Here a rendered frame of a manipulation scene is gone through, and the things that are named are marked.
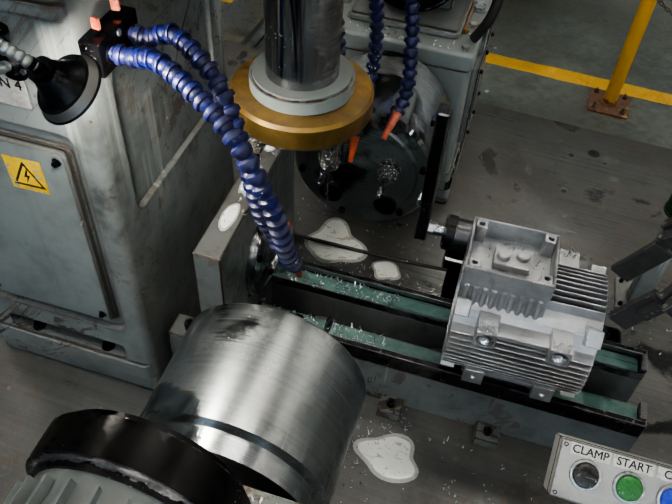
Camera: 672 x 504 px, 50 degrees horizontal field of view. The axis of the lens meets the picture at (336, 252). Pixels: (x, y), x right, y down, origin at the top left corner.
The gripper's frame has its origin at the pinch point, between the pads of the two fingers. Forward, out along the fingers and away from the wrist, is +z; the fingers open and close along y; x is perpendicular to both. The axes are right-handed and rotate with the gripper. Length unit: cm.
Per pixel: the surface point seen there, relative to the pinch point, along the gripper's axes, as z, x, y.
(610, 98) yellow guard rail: 87, 78, -222
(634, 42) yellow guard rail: 63, 65, -221
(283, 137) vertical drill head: 10.9, -45.2, 2.9
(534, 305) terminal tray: 13.0, -4.4, -1.1
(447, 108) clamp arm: 9.0, -27.5, -19.6
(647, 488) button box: 7.7, 11.3, 19.3
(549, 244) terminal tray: 9.4, -6.3, -9.1
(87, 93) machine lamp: 3, -63, 21
